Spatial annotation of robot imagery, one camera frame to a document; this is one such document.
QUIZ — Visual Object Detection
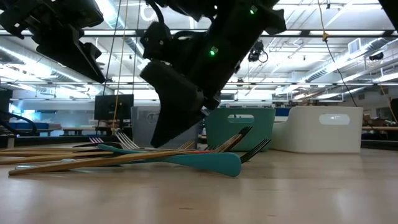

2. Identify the black overhead frame bar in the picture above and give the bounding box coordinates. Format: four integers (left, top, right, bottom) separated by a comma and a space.
0, 29, 398, 39

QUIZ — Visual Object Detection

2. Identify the black hanging cable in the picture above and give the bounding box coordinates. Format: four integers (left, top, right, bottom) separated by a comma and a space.
102, 0, 122, 95
132, 0, 141, 95

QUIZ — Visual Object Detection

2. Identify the black computer monitor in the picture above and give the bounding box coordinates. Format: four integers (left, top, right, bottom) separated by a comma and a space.
94, 94, 135, 121

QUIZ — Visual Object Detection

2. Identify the silver ventilation duct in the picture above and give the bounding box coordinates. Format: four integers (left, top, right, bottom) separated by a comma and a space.
304, 37, 398, 83

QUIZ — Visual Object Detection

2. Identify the black cable with yellow tie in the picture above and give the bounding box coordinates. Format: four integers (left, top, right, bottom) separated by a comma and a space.
316, 0, 359, 108

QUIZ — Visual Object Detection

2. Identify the white plastic bin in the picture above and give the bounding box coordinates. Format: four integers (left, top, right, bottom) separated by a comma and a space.
269, 105, 364, 154

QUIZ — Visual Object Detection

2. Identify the grey translucent plastic bin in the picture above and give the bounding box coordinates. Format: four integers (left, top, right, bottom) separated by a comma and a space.
130, 105, 203, 149

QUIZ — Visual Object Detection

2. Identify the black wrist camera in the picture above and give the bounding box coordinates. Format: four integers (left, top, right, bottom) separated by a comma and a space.
140, 21, 175, 60

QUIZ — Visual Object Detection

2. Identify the yellow hanging cable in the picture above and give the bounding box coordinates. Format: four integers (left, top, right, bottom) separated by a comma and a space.
111, 0, 129, 133

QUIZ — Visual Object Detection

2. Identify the wooden background table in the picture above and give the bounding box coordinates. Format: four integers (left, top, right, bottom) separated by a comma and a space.
12, 126, 103, 138

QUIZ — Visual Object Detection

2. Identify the black cabinet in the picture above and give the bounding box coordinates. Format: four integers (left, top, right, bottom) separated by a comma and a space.
0, 89, 13, 114

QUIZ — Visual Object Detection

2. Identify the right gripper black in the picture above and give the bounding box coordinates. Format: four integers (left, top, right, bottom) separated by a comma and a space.
139, 0, 287, 149

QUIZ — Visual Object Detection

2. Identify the black curved hose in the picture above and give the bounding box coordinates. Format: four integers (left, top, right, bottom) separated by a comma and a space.
0, 110, 38, 138

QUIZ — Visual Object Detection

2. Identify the teal plastic bin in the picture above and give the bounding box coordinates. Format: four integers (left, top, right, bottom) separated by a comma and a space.
204, 107, 277, 152

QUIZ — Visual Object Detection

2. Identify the white cable ring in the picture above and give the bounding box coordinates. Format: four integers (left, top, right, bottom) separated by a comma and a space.
139, 2, 158, 22

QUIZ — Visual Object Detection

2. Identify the black ceiling-mounted camera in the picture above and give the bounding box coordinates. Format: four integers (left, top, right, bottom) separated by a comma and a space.
247, 39, 269, 63

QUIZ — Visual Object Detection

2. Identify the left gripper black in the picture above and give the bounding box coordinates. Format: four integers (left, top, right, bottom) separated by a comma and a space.
0, 0, 107, 85

